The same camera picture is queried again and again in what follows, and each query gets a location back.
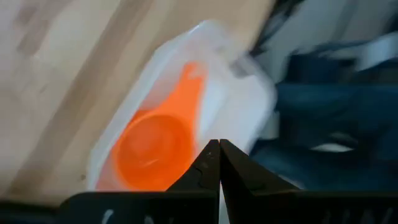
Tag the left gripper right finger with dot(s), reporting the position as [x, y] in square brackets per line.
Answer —
[242, 174]

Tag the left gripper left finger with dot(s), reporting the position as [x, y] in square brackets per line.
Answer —
[206, 174]

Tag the orange measuring cup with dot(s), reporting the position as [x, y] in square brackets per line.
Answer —
[155, 149]

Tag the white plastic basket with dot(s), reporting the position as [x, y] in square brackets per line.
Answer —
[233, 109]

